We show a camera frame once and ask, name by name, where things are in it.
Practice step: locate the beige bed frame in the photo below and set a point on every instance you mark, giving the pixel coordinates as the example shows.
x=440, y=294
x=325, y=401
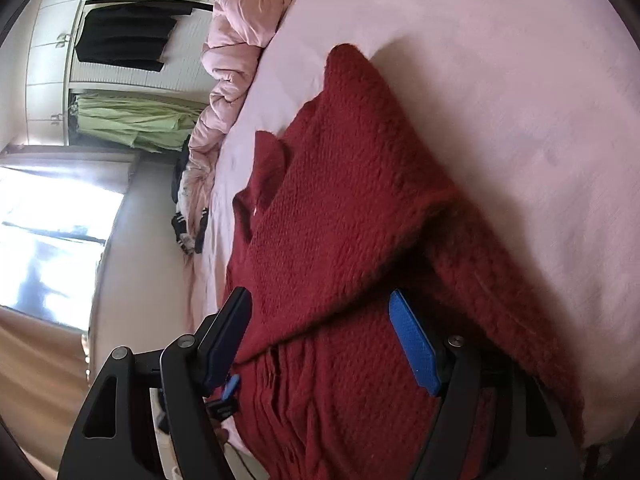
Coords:
x=140, y=260

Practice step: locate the black hanging garment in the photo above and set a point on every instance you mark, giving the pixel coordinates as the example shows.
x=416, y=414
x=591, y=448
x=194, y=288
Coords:
x=125, y=40

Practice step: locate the pink bed sheet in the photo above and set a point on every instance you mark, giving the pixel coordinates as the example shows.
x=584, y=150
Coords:
x=500, y=85

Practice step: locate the white wardrobe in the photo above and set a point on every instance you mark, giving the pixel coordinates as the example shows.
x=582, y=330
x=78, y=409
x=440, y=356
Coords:
x=50, y=60

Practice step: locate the bright window beside bed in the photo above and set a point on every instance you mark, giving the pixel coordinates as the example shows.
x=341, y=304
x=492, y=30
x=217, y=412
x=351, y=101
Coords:
x=50, y=210

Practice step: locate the green hanging garment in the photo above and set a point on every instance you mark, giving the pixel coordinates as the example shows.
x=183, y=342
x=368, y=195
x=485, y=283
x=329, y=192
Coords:
x=135, y=120

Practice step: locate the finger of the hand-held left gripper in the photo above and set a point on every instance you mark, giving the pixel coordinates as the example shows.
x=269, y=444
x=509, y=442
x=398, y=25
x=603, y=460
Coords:
x=231, y=387
x=220, y=410

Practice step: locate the black and white clothes pile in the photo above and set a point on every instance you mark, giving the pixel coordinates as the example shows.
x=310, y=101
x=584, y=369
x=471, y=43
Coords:
x=182, y=230

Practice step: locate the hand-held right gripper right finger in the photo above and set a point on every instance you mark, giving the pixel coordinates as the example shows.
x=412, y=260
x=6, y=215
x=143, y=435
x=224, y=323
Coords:
x=415, y=345

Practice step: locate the dark red knit sweater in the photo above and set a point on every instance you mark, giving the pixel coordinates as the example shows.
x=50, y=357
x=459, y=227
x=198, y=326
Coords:
x=350, y=210

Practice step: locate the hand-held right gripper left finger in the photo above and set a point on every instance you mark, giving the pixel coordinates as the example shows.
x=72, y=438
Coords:
x=225, y=345

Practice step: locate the pink duvet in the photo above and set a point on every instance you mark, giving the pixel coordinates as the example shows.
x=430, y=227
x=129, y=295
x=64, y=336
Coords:
x=235, y=35

